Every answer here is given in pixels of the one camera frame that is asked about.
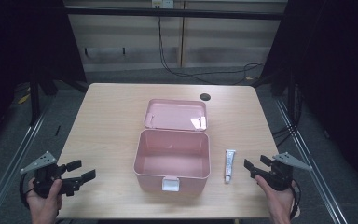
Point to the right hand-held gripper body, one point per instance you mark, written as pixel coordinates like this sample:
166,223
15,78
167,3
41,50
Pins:
278,174

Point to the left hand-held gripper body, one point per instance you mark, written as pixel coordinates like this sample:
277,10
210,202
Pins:
43,174

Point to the white ointment tube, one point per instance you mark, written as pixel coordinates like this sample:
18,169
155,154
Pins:
229,165

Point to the pink plastic box with lid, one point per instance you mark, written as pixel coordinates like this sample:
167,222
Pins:
172,152

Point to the person's right hand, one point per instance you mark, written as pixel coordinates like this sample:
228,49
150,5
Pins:
276,202

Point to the person's left hand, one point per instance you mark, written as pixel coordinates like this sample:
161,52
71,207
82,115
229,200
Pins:
43,207

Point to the black metal stand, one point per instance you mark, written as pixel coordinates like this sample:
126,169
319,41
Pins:
291,93
34,93

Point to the black round table grommet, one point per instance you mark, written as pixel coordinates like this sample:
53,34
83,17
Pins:
205,96

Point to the black curtain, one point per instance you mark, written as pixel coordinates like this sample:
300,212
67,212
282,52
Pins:
18,40
332,62

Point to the black horizontal metal bar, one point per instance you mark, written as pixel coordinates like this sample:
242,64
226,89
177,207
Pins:
174,13

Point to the metal floor rail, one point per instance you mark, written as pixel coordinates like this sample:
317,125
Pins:
15,149
310,155

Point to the white wall socket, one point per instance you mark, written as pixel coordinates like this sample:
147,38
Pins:
162,3

